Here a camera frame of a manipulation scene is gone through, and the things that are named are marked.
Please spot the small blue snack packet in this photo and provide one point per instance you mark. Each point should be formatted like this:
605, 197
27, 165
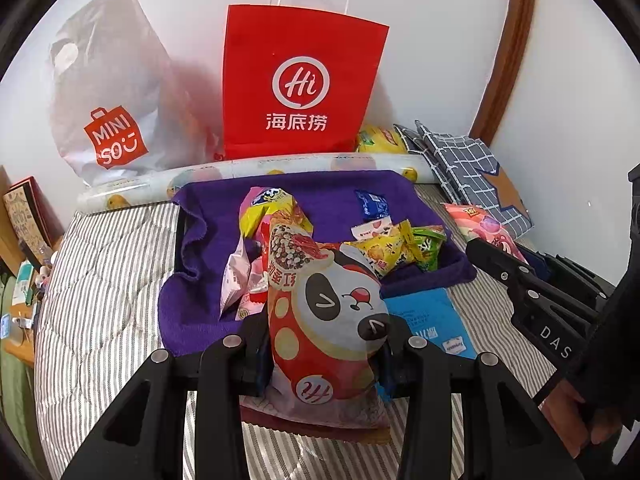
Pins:
372, 205

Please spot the brown wooden door frame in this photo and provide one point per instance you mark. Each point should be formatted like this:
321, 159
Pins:
515, 35

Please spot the purple towel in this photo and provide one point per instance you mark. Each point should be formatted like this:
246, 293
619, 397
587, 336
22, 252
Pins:
210, 200

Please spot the red paper bag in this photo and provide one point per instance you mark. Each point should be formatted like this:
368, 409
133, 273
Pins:
300, 60

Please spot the pink yellow snack packet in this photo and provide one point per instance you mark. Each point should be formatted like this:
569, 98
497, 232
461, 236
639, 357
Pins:
270, 205

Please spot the striped bed mattress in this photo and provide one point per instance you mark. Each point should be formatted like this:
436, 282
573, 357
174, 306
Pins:
110, 285

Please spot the panda print snack bag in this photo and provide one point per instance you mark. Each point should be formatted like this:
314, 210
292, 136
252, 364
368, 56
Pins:
325, 320

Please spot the white red snack packet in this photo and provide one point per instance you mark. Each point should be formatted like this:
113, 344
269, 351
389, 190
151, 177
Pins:
370, 230

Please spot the patterned gift box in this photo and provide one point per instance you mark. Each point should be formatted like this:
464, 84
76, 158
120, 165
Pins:
25, 215

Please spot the green snack packet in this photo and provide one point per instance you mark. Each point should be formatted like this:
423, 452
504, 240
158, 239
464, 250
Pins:
430, 250

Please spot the person's right hand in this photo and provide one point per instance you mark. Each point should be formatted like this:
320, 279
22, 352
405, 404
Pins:
570, 420

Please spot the small green white box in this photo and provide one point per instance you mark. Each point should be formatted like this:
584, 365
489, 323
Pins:
27, 282

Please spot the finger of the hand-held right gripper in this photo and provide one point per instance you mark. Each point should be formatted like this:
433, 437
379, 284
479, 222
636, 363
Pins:
500, 265
575, 277

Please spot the blue tissue pack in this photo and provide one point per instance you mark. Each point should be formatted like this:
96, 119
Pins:
425, 315

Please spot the white plastic shopping bag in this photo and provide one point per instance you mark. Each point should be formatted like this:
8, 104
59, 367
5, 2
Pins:
125, 85

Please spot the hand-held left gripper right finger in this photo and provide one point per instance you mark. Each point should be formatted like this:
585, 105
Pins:
395, 360

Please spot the green cloth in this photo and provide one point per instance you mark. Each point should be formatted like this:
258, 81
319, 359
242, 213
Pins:
12, 385

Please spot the yellow chips bag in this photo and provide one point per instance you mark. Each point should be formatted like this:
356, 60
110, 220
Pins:
380, 142

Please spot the pale pink snack packet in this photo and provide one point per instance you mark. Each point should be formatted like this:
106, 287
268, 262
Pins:
235, 275

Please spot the grey checked folded cloth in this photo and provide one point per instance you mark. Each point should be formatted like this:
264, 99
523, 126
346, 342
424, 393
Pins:
465, 170

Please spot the fruit print paper roll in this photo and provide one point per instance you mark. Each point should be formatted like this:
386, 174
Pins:
200, 177

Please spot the pink cartoon snack packet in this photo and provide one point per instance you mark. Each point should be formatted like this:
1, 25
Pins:
475, 225

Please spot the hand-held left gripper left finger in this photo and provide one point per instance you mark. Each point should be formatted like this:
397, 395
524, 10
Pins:
247, 360

